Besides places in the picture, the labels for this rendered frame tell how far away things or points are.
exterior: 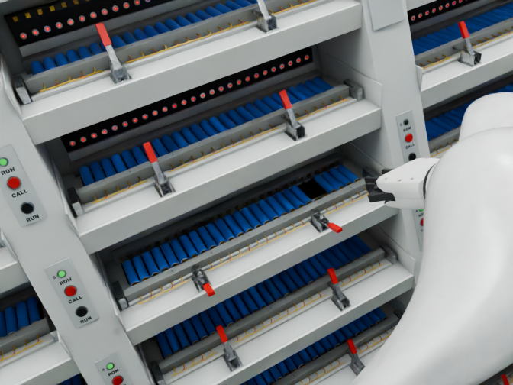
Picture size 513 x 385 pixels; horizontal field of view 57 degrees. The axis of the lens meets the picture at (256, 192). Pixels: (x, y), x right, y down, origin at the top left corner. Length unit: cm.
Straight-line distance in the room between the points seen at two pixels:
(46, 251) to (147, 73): 32
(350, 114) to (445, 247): 71
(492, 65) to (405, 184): 50
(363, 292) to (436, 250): 85
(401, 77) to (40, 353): 84
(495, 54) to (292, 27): 50
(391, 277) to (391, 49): 50
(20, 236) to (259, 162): 41
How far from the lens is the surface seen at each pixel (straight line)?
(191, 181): 84
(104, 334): 90
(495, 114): 56
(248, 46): 83
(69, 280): 85
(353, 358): 120
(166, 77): 79
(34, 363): 95
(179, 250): 96
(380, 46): 96
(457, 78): 109
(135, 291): 92
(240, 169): 85
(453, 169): 27
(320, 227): 96
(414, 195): 72
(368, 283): 112
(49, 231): 82
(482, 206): 25
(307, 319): 107
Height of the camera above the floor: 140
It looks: 22 degrees down
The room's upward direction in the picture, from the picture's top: 18 degrees counter-clockwise
